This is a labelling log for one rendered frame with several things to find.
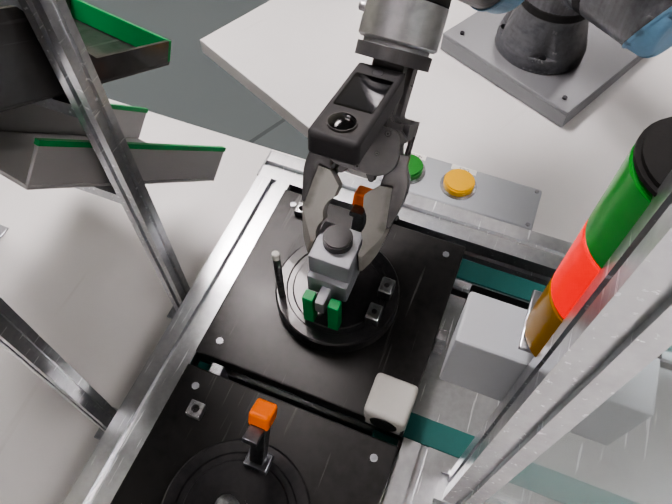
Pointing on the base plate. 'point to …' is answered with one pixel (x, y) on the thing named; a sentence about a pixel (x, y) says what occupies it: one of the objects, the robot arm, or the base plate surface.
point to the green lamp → (616, 212)
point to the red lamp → (573, 275)
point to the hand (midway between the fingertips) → (335, 251)
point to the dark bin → (122, 65)
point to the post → (580, 358)
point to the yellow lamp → (542, 321)
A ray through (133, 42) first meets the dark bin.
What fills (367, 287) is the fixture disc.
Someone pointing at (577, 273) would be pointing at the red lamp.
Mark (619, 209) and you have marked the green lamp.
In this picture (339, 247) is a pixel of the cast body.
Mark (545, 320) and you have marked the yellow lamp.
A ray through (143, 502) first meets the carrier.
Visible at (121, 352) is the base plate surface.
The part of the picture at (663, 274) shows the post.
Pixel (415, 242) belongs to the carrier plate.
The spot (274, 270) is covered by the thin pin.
